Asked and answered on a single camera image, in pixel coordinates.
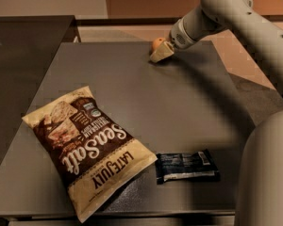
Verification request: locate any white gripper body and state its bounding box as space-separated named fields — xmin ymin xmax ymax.
xmin=169 ymin=18 xmax=197 ymax=50

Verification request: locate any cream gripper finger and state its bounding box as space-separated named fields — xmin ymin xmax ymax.
xmin=150 ymin=40 xmax=175 ymax=63

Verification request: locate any orange fruit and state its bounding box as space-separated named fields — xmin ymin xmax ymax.
xmin=152 ymin=38 xmax=165 ymax=53

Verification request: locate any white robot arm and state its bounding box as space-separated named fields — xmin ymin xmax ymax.
xmin=150 ymin=0 xmax=283 ymax=226

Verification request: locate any brown Late July chip bag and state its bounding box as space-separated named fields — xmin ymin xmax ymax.
xmin=23 ymin=87 xmax=157 ymax=222

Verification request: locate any black snack bar wrapper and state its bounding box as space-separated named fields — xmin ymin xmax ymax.
xmin=155 ymin=150 xmax=220 ymax=185

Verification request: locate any dark side table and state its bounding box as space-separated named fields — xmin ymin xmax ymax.
xmin=0 ymin=15 xmax=80 ymax=165

